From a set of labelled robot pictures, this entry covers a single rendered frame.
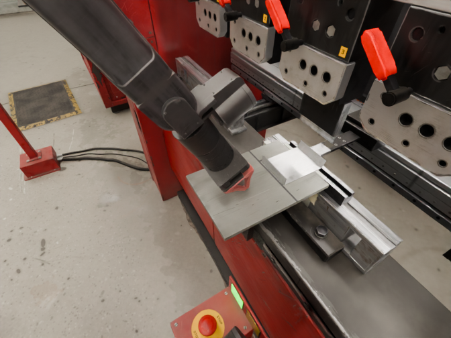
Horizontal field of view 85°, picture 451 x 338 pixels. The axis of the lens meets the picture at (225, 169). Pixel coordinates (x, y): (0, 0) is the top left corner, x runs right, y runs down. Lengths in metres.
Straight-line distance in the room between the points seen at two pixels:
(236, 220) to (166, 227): 1.23
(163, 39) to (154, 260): 1.17
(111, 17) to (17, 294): 1.69
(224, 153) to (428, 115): 0.27
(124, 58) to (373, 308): 0.59
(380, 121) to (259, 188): 0.26
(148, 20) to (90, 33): 0.94
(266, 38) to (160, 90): 0.34
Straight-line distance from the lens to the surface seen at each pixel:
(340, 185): 0.60
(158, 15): 1.22
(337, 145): 0.69
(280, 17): 0.50
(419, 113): 0.40
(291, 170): 0.59
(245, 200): 0.52
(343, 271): 0.63
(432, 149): 0.41
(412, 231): 2.02
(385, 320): 0.63
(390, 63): 0.38
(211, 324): 0.62
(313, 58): 0.49
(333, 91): 0.47
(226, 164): 0.42
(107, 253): 1.72
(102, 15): 0.28
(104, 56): 0.28
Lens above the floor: 1.41
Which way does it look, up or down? 46 degrees down
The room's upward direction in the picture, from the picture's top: straight up
